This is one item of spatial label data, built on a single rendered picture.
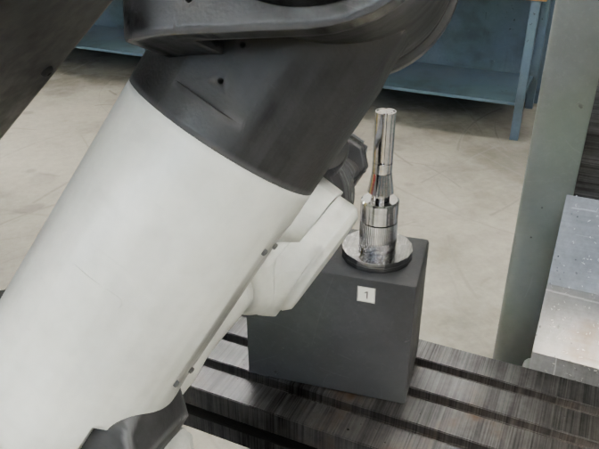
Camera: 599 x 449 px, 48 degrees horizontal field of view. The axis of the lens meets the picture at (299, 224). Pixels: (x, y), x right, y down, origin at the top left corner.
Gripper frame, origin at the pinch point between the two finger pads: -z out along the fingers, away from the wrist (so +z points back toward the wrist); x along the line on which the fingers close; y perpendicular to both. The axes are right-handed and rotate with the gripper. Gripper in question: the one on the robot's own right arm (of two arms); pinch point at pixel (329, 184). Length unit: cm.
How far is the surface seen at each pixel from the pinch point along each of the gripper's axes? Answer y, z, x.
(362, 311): -11.7, -4.9, -11.5
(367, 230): -6.5, -5.2, -2.8
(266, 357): -5.0, -9.3, -26.0
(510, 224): -56, -255, -6
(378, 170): -3.5, -3.3, 4.1
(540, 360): -40, -30, -8
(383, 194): -5.6, -4.1, 2.1
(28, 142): 198, -294, -130
